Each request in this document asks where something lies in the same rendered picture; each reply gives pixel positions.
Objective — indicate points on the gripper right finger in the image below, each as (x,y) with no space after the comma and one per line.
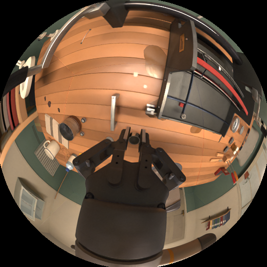
(145,162)

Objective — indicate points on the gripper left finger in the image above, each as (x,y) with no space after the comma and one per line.
(117,158)

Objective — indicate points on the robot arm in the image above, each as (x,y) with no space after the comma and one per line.
(187,248)

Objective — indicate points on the thin blue typebar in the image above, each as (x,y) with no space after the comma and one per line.
(187,93)

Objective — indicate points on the silver curved return lever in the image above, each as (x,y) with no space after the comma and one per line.
(56,35)

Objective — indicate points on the silver round washer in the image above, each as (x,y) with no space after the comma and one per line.
(109,139)

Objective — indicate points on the silver flat bar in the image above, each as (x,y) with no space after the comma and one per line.
(113,112)

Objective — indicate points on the white bottle blue cap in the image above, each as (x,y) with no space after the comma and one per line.
(71,161)

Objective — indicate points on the small silver clamp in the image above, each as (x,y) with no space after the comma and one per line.
(150,109)

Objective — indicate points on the brown round tin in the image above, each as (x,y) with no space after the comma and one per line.
(70,127)

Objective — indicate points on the cream mug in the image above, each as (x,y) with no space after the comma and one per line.
(53,148)

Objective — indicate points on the cream door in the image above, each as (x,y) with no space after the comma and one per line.
(175,227)

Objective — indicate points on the wooden block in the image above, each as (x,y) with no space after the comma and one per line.
(218,159)

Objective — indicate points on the red open box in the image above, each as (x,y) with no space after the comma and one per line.
(221,171)

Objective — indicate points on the dark typewriter body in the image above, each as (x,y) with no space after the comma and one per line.
(200,104)

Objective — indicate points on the wooden shelf with binders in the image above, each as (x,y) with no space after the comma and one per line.
(219,221)

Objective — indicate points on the large silver round dial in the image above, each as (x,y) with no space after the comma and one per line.
(235,124)

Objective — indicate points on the small silver round dial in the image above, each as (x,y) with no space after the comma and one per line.
(242,130)

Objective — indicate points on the grey tray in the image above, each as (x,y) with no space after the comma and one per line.
(248,146)

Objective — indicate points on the red ribbon strip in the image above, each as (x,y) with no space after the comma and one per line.
(225,81)

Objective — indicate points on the row of books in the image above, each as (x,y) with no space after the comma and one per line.
(10,112)

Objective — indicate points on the cream round lamp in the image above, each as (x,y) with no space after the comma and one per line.
(26,83)

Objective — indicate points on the orange label plate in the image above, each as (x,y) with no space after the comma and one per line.
(182,42)

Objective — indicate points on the thin metal needle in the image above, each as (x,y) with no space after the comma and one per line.
(85,37)

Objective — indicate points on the white wall cabinet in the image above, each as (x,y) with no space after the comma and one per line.
(29,200)

